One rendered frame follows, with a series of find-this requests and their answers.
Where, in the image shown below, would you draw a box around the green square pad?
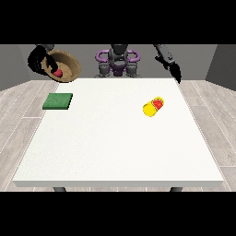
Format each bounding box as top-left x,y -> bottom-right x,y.
41,92 -> 74,111

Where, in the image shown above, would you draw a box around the grey robot trunk purple rings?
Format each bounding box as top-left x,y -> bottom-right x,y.
94,44 -> 142,79

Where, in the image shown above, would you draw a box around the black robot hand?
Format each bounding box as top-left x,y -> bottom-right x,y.
155,55 -> 183,85
27,44 -> 59,77

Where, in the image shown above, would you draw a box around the yellow cup with melon print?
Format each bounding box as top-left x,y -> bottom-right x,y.
142,96 -> 165,118

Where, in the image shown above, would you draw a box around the brown wooden bowl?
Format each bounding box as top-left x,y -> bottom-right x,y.
41,50 -> 82,83

